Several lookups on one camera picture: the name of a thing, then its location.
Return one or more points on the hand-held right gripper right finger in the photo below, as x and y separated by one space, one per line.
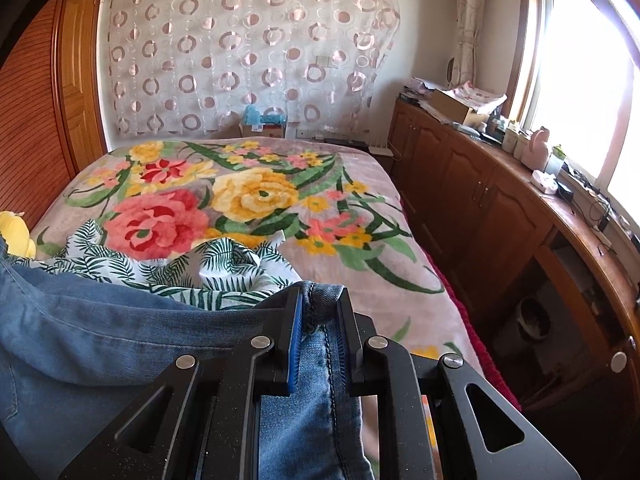
345 347

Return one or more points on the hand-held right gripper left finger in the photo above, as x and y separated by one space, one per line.
296 341

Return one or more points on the blue denim pants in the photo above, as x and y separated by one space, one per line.
100 340

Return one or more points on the leaf print bed sheet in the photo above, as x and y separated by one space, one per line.
225 260

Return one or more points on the red knitted bed cover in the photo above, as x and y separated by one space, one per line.
480 355

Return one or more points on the floral blanket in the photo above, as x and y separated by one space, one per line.
300 205

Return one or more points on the waste bin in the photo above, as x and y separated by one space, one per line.
525 320

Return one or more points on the wooden cabinet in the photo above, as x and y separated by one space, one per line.
460 185

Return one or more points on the white power strip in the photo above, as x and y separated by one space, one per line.
381 151

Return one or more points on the printed cardboard box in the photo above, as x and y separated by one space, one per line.
265 131

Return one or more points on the blue plastic bag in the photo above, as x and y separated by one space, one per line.
262 116

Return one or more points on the white jar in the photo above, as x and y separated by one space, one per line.
510 140

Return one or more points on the green and white cup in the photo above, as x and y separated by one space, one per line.
556 162

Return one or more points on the pink patterned cloth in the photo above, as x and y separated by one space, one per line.
480 94

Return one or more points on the yellow plush toy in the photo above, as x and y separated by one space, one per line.
14 232

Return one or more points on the sheer circle pattern curtain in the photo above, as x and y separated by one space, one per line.
250 35

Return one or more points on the wooden wardrobe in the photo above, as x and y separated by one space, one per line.
50 110

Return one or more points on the patterned window curtain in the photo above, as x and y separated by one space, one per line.
467 20

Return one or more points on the wooden frame window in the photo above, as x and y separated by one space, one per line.
575 85

